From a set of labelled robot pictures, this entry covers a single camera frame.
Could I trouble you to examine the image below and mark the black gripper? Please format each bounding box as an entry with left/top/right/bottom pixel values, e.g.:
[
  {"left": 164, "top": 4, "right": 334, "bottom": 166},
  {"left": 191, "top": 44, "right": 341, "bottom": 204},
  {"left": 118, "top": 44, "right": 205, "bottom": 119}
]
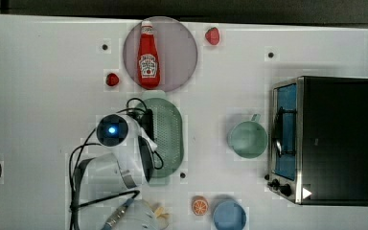
[{"left": 139, "top": 109, "right": 155, "bottom": 182}]

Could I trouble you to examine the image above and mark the mint green oval strainer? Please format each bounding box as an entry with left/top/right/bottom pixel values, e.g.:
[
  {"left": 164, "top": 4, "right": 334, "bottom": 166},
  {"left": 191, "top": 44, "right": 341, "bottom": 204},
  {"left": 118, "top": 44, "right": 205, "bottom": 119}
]
[{"left": 141, "top": 90, "right": 184, "bottom": 187}]

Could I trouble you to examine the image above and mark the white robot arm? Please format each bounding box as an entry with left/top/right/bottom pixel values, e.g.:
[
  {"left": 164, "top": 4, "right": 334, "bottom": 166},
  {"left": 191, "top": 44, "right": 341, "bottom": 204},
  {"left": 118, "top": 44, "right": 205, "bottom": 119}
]
[{"left": 70, "top": 113, "right": 159, "bottom": 230}]

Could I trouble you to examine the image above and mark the small red strawberry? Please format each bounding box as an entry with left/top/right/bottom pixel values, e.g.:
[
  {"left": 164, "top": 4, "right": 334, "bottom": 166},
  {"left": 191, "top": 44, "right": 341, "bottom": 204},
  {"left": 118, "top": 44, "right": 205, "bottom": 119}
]
[{"left": 105, "top": 73, "right": 120, "bottom": 87}]

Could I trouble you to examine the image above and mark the peeled banana toy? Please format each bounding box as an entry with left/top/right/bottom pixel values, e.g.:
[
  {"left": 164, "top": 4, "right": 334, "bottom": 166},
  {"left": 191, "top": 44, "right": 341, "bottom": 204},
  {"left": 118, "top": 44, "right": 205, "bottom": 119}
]
[{"left": 154, "top": 207, "right": 170, "bottom": 219}]

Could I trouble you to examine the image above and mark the red ketchup bottle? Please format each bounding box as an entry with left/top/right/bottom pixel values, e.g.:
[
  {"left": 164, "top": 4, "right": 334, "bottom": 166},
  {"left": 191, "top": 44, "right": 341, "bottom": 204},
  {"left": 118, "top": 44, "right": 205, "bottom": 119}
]
[{"left": 137, "top": 20, "right": 161, "bottom": 89}]

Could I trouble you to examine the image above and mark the orange slice toy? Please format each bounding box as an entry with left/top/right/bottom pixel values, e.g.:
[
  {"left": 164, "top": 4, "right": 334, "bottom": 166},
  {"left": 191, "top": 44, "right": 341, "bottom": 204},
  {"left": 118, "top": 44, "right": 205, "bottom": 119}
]
[{"left": 192, "top": 195, "right": 209, "bottom": 216}]

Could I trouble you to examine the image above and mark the grey round plate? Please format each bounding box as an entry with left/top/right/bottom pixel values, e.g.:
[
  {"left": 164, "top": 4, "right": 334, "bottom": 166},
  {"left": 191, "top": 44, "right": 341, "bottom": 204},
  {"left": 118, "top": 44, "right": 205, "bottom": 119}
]
[{"left": 123, "top": 16, "right": 197, "bottom": 92}]

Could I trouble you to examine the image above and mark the mint green mug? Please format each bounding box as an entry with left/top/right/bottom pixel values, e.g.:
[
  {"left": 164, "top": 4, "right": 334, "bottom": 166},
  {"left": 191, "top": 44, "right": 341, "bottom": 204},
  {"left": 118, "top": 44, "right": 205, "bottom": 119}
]
[{"left": 227, "top": 114, "right": 268, "bottom": 159}]

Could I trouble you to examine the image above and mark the blue bowl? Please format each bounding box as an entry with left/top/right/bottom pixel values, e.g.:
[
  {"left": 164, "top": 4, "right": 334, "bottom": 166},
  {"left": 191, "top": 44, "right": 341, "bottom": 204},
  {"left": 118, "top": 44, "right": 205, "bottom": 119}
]
[{"left": 213, "top": 200, "right": 247, "bottom": 230}]

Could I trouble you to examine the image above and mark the large red strawberry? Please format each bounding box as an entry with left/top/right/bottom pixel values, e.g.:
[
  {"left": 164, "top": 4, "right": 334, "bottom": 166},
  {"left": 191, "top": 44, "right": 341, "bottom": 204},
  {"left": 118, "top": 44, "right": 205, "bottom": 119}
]
[{"left": 205, "top": 27, "right": 220, "bottom": 45}]

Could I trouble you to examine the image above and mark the black toaster oven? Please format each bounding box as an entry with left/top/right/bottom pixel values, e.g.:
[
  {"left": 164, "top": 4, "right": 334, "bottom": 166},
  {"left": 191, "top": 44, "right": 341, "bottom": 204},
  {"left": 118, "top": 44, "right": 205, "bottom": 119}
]
[{"left": 264, "top": 76, "right": 368, "bottom": 206}]

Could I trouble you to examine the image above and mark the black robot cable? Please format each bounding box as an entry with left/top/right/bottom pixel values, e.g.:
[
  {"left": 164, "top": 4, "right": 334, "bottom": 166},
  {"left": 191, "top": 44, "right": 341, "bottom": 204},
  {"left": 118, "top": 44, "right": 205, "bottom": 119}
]
[{"left": 68, "top": 97, "right": 165, "bottom": 230}]

